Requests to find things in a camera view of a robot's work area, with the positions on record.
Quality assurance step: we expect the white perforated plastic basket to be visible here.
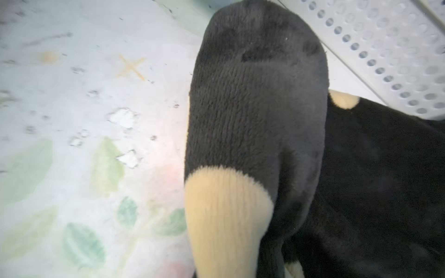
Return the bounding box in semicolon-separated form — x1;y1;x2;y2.
282;0;445;120

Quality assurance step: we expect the black pillowcase with cream flowers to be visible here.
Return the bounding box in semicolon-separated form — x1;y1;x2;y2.
184;1;445;278

